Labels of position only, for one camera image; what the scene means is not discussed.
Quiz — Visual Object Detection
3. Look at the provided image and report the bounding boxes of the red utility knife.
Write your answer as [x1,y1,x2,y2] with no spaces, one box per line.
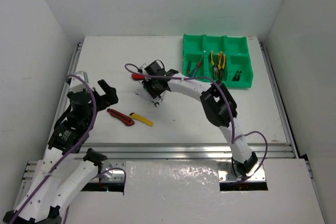
[107,109,135,126]
[131,73,145,81]

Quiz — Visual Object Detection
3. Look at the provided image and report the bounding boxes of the yellow pliers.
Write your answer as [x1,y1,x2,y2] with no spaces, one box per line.
[210,50,218,80]
[217,51,226,81]

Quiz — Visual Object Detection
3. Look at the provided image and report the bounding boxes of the green black precision screwdriver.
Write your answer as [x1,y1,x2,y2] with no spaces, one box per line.
[236,71,242,81]
[232,71,239,81]

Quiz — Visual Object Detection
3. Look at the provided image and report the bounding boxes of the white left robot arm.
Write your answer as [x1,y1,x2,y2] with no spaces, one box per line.
[3,75,118,223]

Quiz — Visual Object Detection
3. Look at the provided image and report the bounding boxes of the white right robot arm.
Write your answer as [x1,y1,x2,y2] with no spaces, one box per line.
[140,61,257,178]

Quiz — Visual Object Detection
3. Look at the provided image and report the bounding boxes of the silver wrench left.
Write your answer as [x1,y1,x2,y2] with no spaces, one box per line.
[134,89,160,108]

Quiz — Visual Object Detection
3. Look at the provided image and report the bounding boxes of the red utility knife top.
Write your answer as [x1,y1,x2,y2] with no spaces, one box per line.
[131,73,145,81]

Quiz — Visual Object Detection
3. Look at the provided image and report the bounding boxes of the yellow utility knife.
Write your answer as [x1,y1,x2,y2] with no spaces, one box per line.
[129,113,154,127]

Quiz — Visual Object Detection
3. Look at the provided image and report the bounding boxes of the green compartment tray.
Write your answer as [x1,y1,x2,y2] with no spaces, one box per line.
[182,34,254,89]

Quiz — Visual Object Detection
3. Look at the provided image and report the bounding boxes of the white front cover panel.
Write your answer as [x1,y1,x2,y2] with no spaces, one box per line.
[67,159,324,223]

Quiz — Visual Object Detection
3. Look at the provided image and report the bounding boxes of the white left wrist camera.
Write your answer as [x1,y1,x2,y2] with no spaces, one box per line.
[67,71,89,93]

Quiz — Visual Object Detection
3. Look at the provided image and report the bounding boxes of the aluminium frame rail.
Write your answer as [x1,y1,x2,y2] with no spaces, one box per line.
[76,143,298,160]

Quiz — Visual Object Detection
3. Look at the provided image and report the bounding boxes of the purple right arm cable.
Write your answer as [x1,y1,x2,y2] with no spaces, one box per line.
[124,63,268,183]

